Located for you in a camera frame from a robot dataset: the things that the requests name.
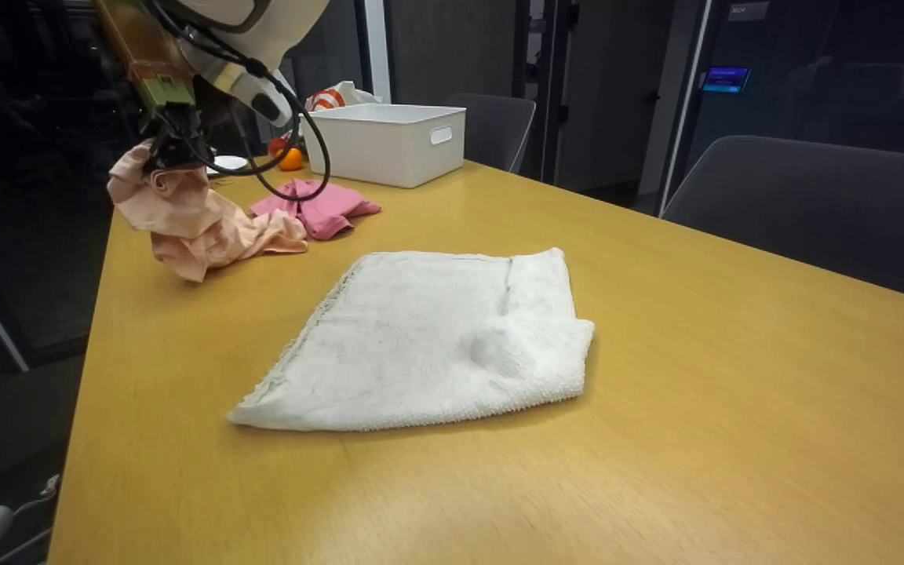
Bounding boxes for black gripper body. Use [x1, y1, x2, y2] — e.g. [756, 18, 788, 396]
[140, 99, 215, 177]

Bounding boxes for peach shirt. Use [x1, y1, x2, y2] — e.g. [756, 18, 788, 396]
[103, 137, 311, 287]

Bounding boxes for pink shirt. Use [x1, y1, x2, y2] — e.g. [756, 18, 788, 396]
[247, 177, 383, 245]

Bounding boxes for white terry towel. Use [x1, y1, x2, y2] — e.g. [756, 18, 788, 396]
[226, 245, 599, 432]

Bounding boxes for white oval plate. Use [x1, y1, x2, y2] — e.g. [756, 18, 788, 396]
[207, 155, 251, 179]

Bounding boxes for red white striped bag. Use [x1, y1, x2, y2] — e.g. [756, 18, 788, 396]
[305, 78, 383, 112]

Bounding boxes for white plastic bin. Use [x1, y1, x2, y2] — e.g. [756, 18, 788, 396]
[307, 99, 469, 192]

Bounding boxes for grey chair behind bin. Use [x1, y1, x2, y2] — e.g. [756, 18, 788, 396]
[448, 90, 539, 177]

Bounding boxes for blue lit screen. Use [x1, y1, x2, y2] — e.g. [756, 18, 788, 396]
[700, 67, 756, 97]

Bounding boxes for wide grey chair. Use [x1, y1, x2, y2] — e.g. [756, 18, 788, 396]
[659, 132, 904, 308]

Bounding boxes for yellow wrist mount piece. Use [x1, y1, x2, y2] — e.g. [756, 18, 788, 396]
[91, 0, 202, 112]

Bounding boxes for white floor cable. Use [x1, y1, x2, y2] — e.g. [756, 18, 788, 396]
[9, 471, 63, 527]

